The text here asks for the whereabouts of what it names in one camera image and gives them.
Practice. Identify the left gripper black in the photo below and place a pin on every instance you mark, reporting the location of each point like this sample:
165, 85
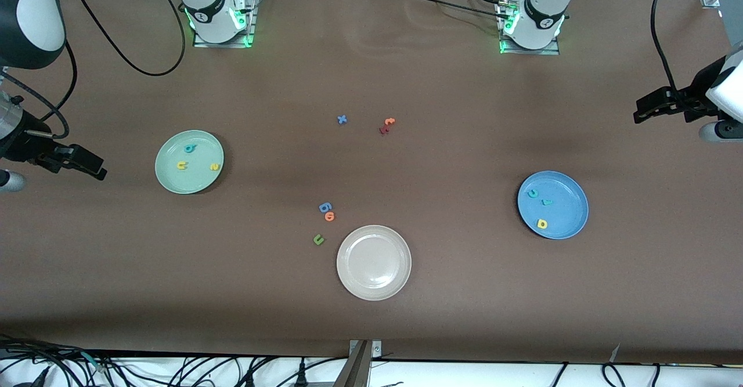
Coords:
693, 100

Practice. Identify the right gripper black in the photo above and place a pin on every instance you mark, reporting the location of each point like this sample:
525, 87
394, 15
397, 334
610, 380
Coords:
24, 143

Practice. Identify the yellow foam letter d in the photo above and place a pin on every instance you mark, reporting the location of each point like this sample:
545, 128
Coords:
539, 224

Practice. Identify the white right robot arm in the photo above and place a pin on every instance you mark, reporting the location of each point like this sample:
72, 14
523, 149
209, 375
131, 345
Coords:
40, 4

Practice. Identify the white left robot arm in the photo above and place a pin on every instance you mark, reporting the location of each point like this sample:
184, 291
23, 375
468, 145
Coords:
540, 4

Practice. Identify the brown table mat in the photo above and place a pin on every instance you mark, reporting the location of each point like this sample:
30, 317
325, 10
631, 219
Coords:
116, 259

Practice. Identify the light green plastic plate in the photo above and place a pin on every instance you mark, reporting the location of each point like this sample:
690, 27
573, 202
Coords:
189, 181

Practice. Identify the blue plastic plate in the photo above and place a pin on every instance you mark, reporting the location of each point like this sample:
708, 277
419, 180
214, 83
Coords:
566, 201

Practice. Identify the blue foam letter g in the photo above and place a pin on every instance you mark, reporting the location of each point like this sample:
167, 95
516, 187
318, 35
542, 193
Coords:
321, 206

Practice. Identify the green foam letter u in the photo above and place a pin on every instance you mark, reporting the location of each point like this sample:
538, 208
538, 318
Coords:
316, 242

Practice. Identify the orange foam letter e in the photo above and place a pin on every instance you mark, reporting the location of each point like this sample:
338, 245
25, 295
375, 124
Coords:
326, 219

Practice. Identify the black power plug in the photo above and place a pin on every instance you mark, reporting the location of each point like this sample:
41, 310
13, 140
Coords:
301, 375

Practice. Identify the beige plastic plate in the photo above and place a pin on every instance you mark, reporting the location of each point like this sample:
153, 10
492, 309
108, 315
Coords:
374, 262

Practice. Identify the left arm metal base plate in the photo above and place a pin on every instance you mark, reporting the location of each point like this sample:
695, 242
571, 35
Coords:
528, 52

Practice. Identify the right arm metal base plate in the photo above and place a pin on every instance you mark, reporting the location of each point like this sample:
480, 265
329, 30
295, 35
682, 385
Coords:
249, 4

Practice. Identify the grey metal table bracket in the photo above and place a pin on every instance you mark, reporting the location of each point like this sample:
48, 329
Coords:
359, 369

